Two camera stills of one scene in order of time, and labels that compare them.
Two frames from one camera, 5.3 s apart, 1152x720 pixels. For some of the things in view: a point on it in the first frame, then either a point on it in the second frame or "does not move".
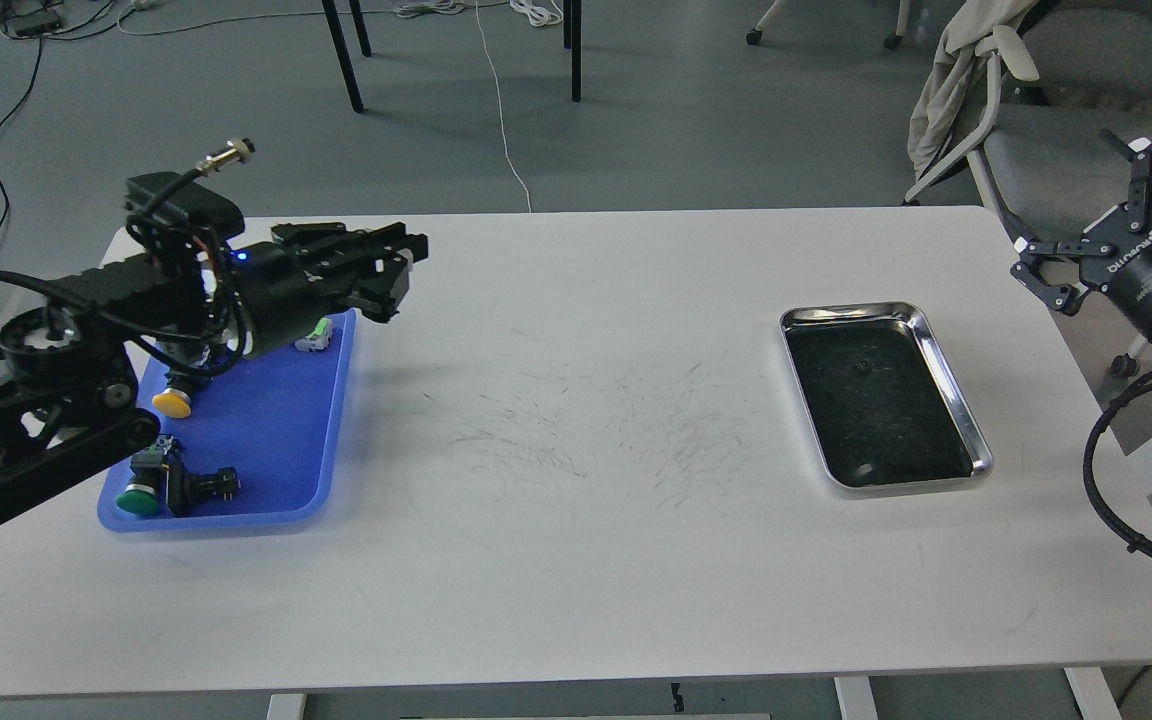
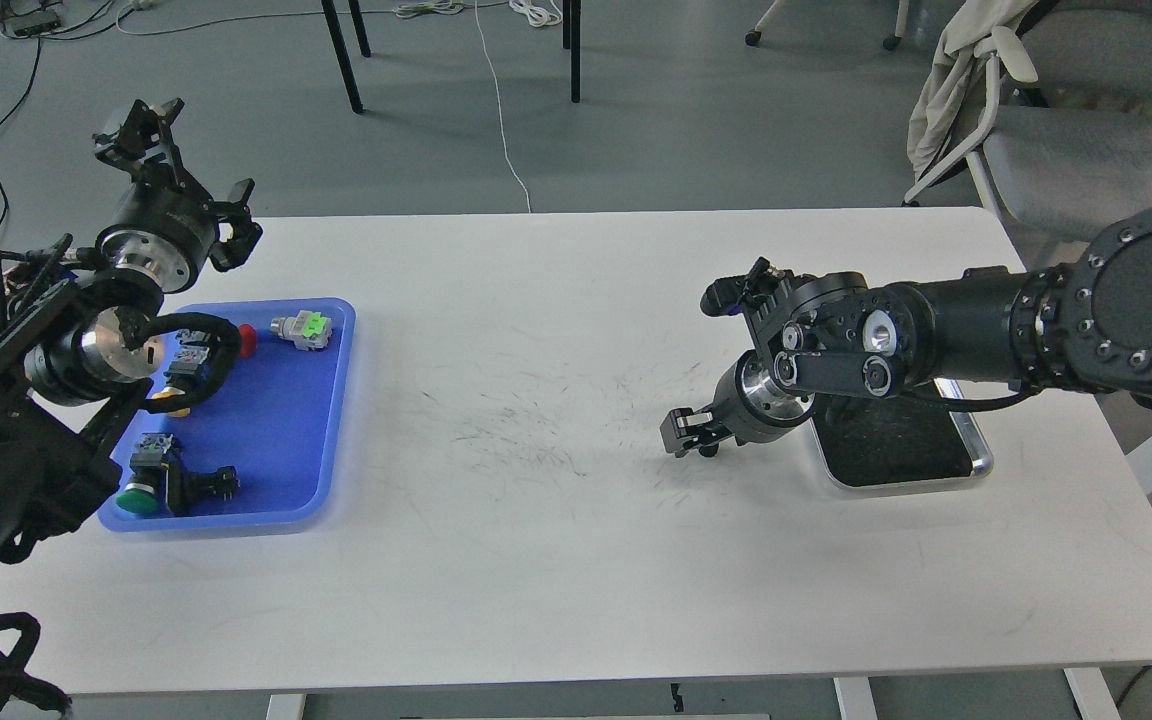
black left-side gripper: (313, 270) to (165, 232)
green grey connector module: (318, 340) does not move
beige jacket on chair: (939, 97) does not move
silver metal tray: (881, 403) does not move
